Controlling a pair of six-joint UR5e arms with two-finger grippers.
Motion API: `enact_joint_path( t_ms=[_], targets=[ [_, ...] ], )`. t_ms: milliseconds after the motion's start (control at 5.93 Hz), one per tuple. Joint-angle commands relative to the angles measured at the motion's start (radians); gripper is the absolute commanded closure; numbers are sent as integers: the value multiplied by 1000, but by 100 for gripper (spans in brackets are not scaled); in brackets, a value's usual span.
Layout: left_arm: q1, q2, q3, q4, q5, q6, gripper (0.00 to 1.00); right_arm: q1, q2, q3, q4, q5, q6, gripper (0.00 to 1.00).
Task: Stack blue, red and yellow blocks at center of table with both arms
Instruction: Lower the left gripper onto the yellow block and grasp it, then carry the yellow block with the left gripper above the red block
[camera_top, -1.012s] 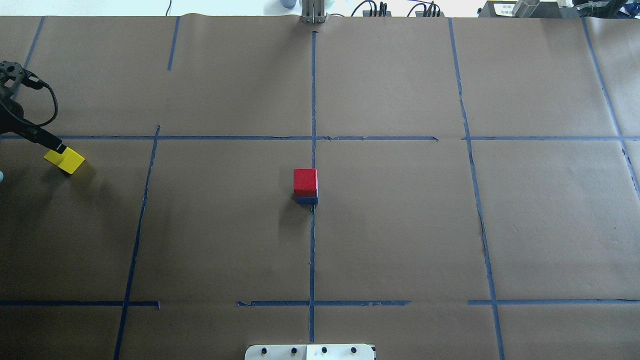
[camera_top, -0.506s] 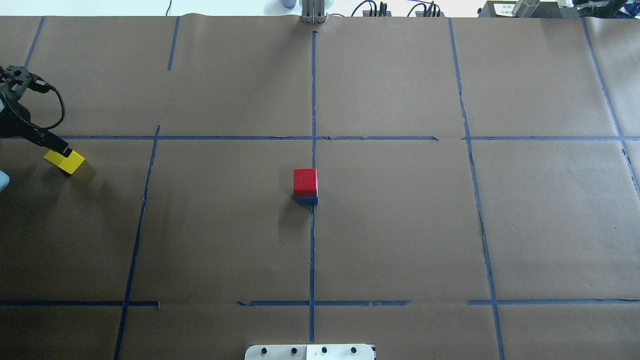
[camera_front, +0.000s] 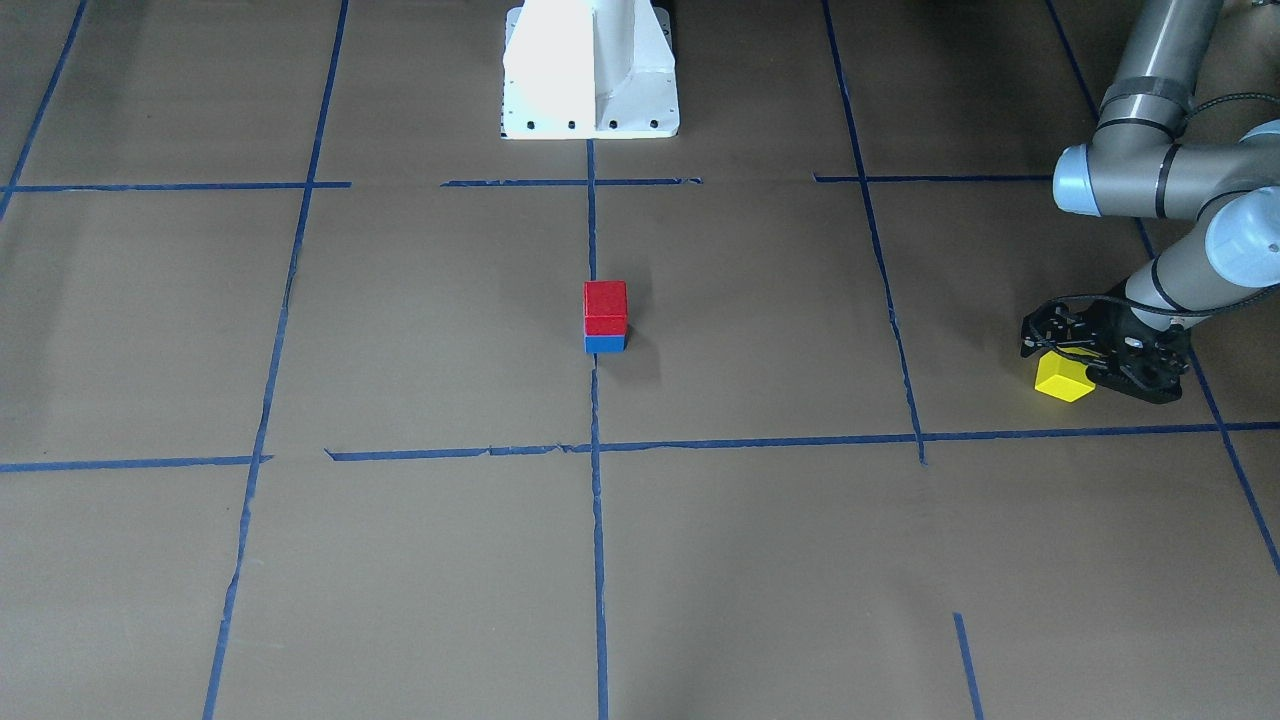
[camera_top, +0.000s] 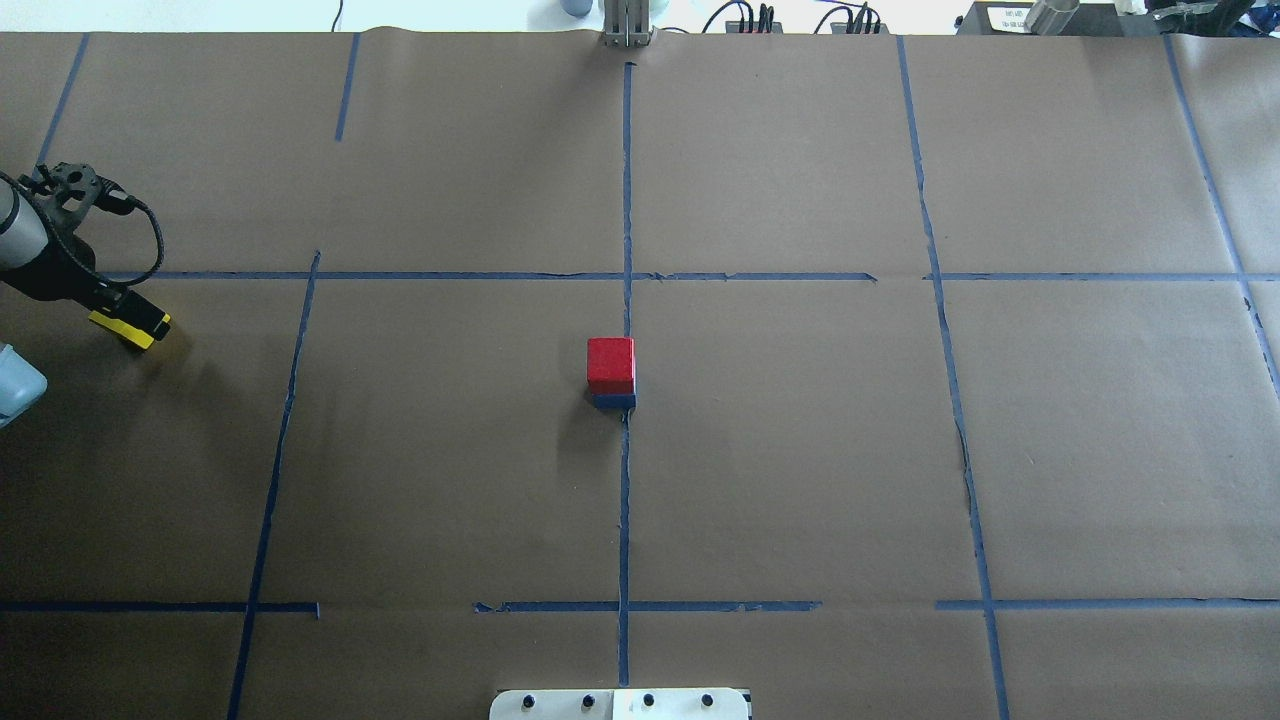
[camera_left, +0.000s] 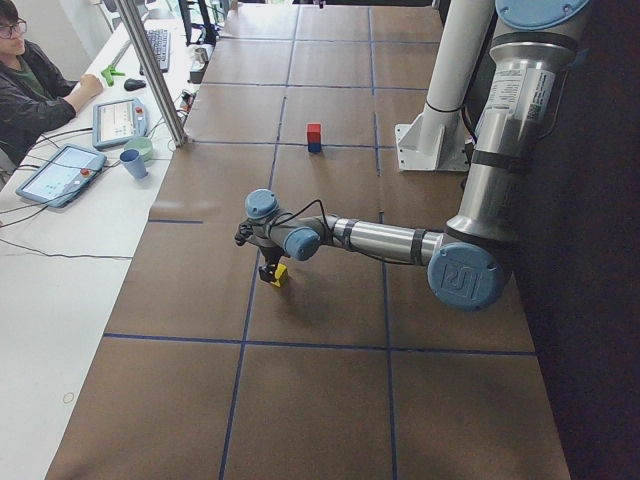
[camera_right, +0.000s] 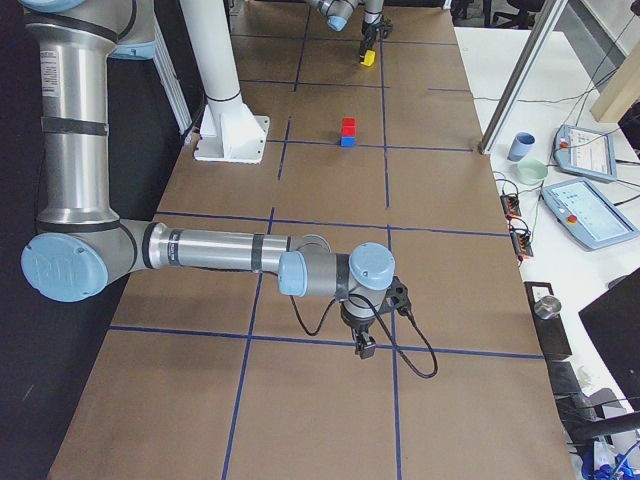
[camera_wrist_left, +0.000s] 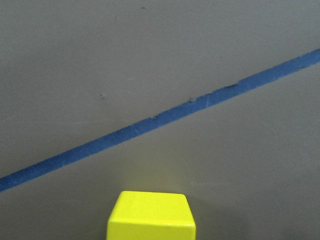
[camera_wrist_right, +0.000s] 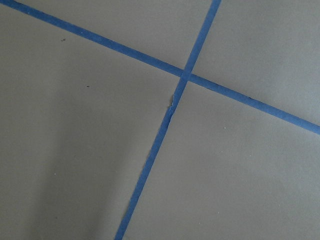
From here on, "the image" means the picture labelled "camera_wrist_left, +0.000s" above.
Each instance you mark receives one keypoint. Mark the yellow wooden block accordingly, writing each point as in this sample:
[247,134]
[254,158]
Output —
[144,215]

